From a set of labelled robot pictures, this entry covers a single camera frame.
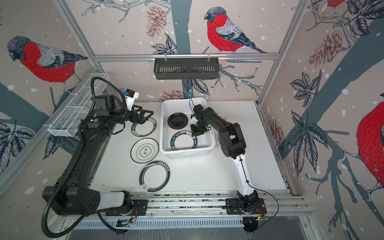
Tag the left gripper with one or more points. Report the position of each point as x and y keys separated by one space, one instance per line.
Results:
x=141 y=120

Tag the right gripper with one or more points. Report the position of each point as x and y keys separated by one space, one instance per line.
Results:
x=196 y=131

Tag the white plate dark lettered rim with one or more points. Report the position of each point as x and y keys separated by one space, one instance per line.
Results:
x=144 y=130

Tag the white plate green lettered rim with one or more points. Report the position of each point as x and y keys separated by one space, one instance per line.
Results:
x=183 y=140

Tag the white plate black line pattern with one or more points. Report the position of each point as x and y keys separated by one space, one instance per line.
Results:
x=144 y=151

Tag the orange plate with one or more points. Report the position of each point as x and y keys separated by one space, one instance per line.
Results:
x=177 y=125

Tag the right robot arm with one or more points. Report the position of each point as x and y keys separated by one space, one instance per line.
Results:
x=233 y=145

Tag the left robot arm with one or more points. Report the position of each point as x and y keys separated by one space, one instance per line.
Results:
x=71 y=194

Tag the white plastic bin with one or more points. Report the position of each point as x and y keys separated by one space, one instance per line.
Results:
x=206 y=142

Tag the white plate green red rim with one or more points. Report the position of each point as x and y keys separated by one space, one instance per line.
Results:
x=154 y=176

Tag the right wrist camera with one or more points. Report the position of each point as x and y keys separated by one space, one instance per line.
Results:
x=194 y=120

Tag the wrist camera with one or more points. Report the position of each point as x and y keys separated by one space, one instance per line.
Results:
x=130 y=97
x=194 y=120

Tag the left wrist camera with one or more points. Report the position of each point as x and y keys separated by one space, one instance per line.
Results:
x=130 y=97

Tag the black wall basket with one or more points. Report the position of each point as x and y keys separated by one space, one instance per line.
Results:
x=186 y=69

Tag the white wire mesh basket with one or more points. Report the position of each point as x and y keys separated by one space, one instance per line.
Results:
x=66 y=124

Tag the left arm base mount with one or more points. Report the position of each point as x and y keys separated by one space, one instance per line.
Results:
x=136 y=208

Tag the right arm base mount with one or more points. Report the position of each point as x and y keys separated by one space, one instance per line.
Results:
x=243 y=206

